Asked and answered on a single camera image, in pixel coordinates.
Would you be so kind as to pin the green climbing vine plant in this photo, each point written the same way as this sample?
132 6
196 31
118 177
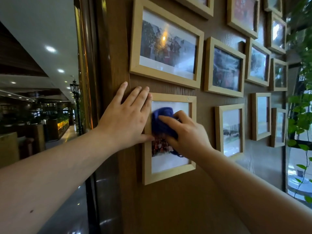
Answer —
301 119

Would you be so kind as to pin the light wooden photo frame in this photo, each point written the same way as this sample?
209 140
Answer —
170 168

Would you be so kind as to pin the black street lamp post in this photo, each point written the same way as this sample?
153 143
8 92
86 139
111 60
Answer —
76 99

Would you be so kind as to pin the group of wooden picture frames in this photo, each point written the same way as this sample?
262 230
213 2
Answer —
168 46

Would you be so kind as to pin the row of recessed ceiling lights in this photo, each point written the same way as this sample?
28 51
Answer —
51 49

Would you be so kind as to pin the lit yellow display counter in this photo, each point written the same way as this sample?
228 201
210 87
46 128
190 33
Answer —
61 126

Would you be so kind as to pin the person's left hand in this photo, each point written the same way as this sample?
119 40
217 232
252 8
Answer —
121 124

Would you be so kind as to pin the gold metal trim strip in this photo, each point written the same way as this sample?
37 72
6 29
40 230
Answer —
84 70

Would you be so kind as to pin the blue cleaning cloth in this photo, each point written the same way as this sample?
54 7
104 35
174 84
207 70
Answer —
160 124

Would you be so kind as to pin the person's right thumb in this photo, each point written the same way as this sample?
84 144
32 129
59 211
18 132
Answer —
172 142

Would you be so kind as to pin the person's left forearm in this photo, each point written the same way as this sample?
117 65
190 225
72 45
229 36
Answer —
48 177

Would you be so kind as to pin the black window frame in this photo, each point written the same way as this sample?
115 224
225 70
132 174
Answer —
284 163

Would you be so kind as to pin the person's left middle finger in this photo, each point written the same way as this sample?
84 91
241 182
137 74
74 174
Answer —
140 98

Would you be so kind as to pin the person's left little finger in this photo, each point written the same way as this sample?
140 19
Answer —
120 93

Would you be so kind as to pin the person's right hand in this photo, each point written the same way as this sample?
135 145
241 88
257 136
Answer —
190 138

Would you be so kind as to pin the person's left thumb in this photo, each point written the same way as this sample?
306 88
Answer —
146 138

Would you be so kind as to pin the person's right forearm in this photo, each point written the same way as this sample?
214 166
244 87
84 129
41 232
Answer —
248 197

